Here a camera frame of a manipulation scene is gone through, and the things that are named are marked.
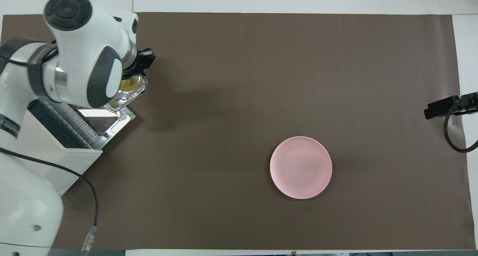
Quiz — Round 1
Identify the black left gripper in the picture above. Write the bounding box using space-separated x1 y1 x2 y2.
122 48 156 80

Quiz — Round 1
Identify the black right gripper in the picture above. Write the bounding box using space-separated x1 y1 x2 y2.
423 93 478 120

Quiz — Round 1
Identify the aluminium foil tray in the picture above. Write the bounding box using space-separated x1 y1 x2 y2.
103 74 149 113

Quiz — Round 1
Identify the glass oven door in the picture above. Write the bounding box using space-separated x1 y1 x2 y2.
69 104 136 150

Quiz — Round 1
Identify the cream toaster oven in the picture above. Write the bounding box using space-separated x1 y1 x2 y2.
7 99 136 197

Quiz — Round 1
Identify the brown table mat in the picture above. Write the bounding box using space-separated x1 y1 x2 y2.
0 12 477 251

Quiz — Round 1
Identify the pink round plate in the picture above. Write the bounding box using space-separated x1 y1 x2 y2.
269 136 333 200

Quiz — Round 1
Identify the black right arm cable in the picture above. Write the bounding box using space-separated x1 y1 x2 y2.
443 102 478 153

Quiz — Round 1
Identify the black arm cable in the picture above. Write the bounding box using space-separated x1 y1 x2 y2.
0 147 99 256
443 102 478 153

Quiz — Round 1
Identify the metal oven wire rack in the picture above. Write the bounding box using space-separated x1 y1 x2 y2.
27 99 104 150

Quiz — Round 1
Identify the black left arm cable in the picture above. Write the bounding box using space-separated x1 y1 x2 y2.
0 147 99 256

